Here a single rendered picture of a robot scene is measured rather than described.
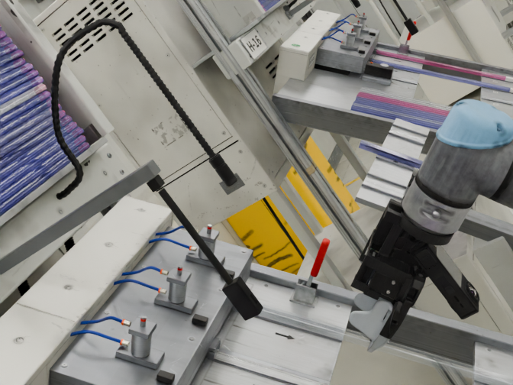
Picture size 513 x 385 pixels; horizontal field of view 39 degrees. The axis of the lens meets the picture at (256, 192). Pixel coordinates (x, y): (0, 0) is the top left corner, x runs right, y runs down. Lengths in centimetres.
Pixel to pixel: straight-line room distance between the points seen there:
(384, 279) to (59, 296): 40
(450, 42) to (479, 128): 455
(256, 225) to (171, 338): 333
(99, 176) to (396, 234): 45
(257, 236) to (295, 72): 233
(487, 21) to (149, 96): 370
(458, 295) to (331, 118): 94
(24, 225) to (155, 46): 100
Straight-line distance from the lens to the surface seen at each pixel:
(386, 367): 214
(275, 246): 423
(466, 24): 535
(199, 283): 98
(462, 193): 87
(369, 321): 98
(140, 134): 199
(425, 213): 88
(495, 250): 137
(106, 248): 100
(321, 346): 101
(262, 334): 101
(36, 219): 99
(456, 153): 85
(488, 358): 109
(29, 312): 89
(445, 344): 112
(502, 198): 88
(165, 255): 103
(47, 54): 112
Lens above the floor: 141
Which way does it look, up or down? 12 degrees down
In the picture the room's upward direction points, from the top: 36 degrees counter-clockwise
